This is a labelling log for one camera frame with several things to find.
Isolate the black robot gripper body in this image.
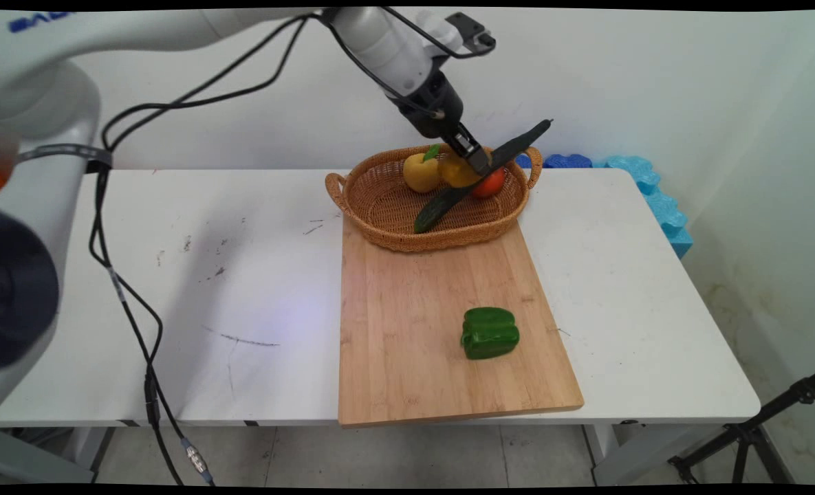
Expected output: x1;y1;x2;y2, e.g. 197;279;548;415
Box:
399;69;466;142

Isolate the yellow-brown toy potato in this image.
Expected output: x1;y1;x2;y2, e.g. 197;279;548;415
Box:
437;152;484;189

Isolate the red toy tomato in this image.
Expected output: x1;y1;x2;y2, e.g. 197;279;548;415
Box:
472;167;507;200

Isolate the yellow toy pear with leaf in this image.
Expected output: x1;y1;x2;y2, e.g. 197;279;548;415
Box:
402;144;443;194

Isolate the dark green toy cucumber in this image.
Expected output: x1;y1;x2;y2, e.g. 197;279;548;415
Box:
413;119;554;235

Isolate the dark blue foam piece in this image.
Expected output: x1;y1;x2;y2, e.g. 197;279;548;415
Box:
515;153;594;171

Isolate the woven wicker basket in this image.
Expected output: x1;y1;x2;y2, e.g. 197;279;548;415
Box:
325;142;544;254

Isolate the green toy bell pepper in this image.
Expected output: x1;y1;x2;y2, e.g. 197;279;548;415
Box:
460;307;521;361

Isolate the wooden cutting board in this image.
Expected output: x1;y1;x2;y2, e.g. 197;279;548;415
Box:
338;217;585;429

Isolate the light blue foam piece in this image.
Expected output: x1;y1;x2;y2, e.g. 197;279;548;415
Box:
591;156;695;260

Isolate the white table leg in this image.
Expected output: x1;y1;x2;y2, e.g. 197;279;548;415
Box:
581;422;707;486

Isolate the black tripod stand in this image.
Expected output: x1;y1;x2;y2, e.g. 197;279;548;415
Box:
668;367;815;485

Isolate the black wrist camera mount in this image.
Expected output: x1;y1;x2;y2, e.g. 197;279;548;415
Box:
444;12;498;60

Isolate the black cable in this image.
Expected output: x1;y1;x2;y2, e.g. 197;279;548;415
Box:
88;10;449;486
88;7;497;413

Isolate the grey cable strap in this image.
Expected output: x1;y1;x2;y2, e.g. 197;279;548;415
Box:
17;143;114;174

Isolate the grey table frame leg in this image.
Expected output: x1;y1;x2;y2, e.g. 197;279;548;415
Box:
0;425;118;485

